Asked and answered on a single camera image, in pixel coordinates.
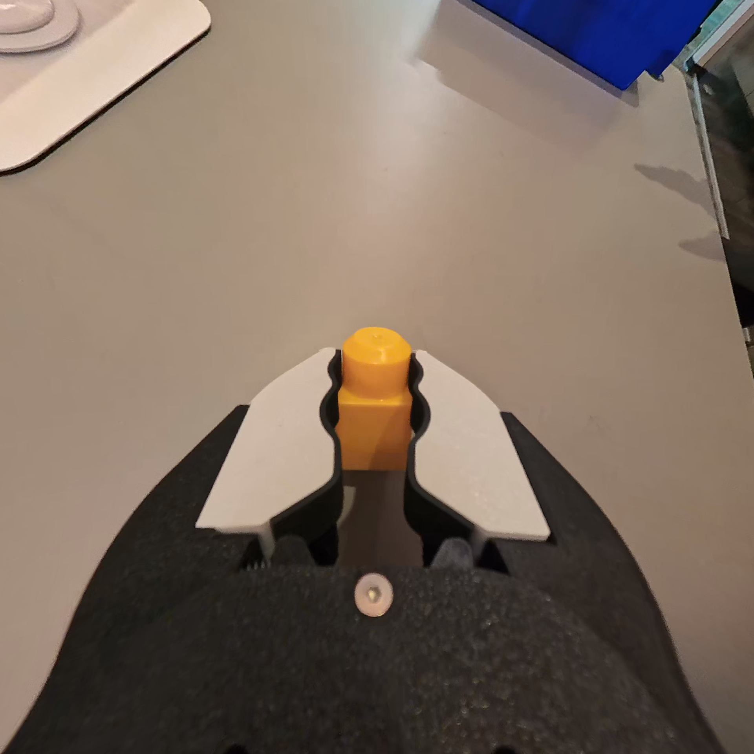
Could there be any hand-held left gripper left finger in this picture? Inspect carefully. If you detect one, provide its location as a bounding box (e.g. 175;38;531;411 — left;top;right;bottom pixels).
194;348;345;560

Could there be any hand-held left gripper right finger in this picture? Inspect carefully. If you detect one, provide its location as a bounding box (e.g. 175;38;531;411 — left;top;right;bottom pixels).
405;349;551;566

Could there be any yellow one-stud mega block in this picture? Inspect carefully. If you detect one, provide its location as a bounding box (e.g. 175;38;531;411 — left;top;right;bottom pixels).
337;326;413;472

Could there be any blue bin with coloured blocks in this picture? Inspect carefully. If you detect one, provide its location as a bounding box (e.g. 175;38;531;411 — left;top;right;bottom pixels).
468;0;722;92

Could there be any white document stand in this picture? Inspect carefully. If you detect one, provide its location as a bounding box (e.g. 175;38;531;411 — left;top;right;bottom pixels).
0;0;212;173

